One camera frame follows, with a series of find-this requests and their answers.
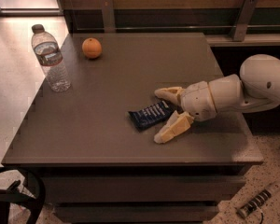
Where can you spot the brown cabinet with drawers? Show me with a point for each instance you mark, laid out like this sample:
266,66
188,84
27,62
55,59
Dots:
87,132

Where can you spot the lower cabinet drawer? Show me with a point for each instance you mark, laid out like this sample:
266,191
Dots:
135,214

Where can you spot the orange fruit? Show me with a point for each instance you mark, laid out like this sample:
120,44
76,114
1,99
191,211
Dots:
91,48

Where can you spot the white power strip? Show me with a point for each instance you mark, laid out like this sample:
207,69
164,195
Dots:
258,201

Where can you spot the metal rail shelf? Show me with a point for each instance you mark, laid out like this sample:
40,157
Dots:
216,37

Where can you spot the left metal bracket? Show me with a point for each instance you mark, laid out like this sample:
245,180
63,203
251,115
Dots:
108,16

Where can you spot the clear plastic water bottle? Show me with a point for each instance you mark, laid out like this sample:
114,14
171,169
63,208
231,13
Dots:
50,58

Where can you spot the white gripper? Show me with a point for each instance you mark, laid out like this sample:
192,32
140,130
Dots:
196,101

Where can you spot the cabinet drawer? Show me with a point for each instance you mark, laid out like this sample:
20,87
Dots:
135,214
128,189

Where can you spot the black chair base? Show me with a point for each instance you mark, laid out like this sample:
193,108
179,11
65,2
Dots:
12,195

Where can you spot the upper cabinet drawer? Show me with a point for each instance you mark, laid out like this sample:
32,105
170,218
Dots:
128,189

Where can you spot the metal bracket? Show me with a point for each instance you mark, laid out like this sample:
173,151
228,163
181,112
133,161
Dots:
108,16
239,29

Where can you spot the blue rxbar blueberry wrapper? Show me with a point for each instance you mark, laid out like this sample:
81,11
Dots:
151,115

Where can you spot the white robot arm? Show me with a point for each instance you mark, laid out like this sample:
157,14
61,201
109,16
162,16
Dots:
255,89

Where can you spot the right metal bracket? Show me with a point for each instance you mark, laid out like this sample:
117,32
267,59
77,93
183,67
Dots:
239,29

